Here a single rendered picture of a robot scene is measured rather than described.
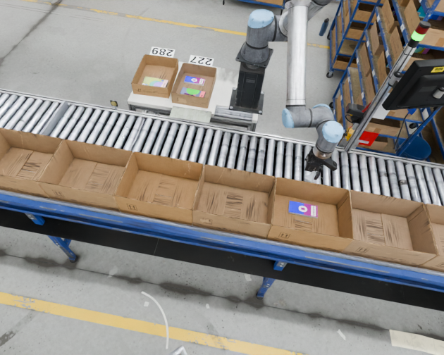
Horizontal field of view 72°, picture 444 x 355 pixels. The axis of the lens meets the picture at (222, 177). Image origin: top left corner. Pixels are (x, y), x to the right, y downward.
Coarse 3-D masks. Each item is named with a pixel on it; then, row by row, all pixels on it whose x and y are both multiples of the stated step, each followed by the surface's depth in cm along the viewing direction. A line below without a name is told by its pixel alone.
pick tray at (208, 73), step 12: (180, 72) 243; (192, 72) 252; (204, 72) 251; (216, 72) 248; (180, 84) 245; (192, 84) 246; (204, 84) 247; (180, 96) 227; (192, 96) 225; (204, 96) 238
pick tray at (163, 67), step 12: (144, 60) 252; (156, 60) 253; (168, 60) 251; (144, 72) 251; (156, 72) 251; (168, 72) 253; (132, 84) 228; (168, 84) 244; (156, 96) 236; (168, 96) 234
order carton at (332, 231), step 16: (288, 192) 172; (304, 192) 169; (320, 192) 167; (336, 192) 164; (320, 208) 171; (336, 208) 172; (272, 224) 146; (288, 224) 164; (304, 224) 166; (320, 224) 165; (336, 224) 166; (272, 240) 159; (288, 240) 156; (304, 240) 153; (320, 240) 150; (336, 240) 147; (352, 240) 145
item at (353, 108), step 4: (348, 104) 195; (352, 104) 194; (356, 104) 194; (348, 108) 193; (352, 108) 192; (356, 108) 192; (360, 108) 192; (348, 112) 194; (352, 112) 193; (356, 112) 193; (360, 112) 192; (364, 112) 192; (352, 116) 198; (356, 116) 197; (360, 116) 195
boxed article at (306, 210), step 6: (294, 204) 170; (300, 204) 170; (306, 204) 171; (288, 210) 169; (294, 210) 168; (300, 210) 168; (306, 210) 169; (312, 210) 169; (306, 216) 168; (312, 216) 167
